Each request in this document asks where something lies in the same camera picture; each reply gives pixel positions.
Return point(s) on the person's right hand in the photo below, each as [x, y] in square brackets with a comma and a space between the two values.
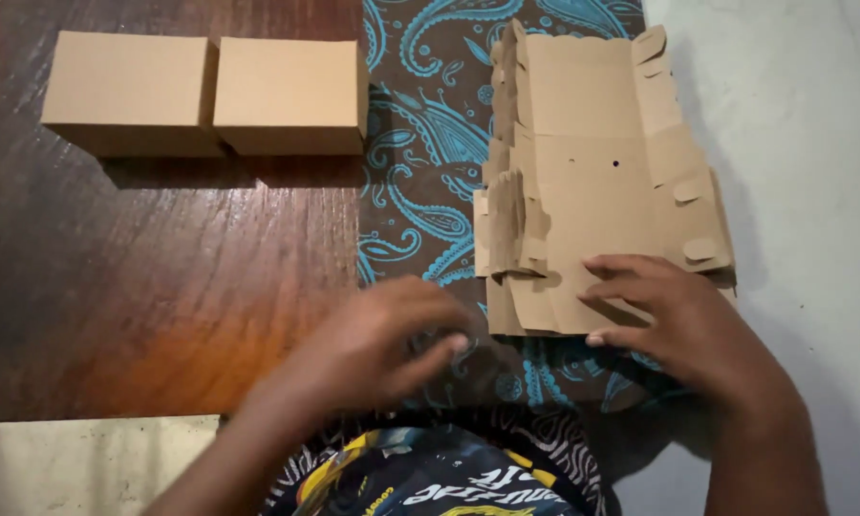
[681, 330]

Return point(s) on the brown blue paisley cloth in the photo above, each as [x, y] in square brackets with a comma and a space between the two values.
[430, 179]

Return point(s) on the person's left hand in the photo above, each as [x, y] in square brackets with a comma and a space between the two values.
[362, 344]

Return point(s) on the stack of flat cardboard blanks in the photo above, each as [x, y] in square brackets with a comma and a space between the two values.
[588, 150]

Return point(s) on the folded brown cardboard box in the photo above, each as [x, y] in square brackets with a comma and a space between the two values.
[132, 92]
[290, 95]

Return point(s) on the person's patterned clothing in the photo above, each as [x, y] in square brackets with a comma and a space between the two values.
[444, 466]

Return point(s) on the brown cardboard blank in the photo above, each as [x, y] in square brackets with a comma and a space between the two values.
[602, 215]

